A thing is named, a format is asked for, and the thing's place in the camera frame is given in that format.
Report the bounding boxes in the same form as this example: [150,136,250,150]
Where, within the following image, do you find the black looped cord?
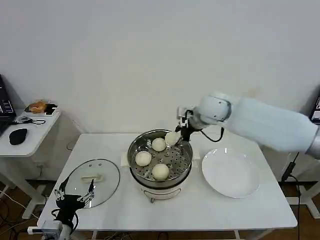
[11,115,47,126]

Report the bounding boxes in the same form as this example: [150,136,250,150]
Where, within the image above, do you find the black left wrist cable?
[50,208,81,231]

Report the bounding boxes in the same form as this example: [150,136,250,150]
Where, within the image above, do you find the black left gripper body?
[54,194,85,223]

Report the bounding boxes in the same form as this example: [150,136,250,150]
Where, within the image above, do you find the bagged brown bread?
[24,99,49,114]

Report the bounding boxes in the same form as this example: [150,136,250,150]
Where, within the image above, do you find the white side table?
[0,108,62,220]

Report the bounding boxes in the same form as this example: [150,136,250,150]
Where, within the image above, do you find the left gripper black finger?
[75,178,96,208]
[54,177,70,201]

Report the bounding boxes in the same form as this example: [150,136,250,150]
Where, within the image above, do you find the glass lid with white handle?
[58,158,121,209]

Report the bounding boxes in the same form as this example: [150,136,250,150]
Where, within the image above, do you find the white round plate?
[201,147,261,199]

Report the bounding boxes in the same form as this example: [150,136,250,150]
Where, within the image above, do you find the black power cable with adapter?
[280,151,302,221]

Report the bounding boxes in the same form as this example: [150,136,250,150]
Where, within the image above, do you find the black laptop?
[0,73,17,138]

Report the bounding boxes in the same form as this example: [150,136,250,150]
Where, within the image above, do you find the steel steamer basket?
[127,129,195,183]

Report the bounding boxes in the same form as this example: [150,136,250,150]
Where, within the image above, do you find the white electric cooker pot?
[121,149,201,203]

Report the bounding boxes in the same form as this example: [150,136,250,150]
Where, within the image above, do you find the white desk frame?
[281,119,320,220]

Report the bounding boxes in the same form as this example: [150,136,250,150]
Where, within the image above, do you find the white steamed bun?
[151,137,167,152]
[164,131,180,146]
[135,150,153,167]
[152,163,170,181]

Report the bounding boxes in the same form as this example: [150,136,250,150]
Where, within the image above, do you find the black computer mouse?
[8,127,28,146]

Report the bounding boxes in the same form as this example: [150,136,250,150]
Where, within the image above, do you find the floor cables bundle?
[0,183,40,240]

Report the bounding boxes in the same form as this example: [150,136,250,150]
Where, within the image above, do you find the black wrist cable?
[199,126,225,144]
[50,208,81,231]

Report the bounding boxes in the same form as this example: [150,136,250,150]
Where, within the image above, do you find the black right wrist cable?
[199,126,225,144]

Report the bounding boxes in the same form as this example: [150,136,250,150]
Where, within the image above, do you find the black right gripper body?
[182,122,194,143]

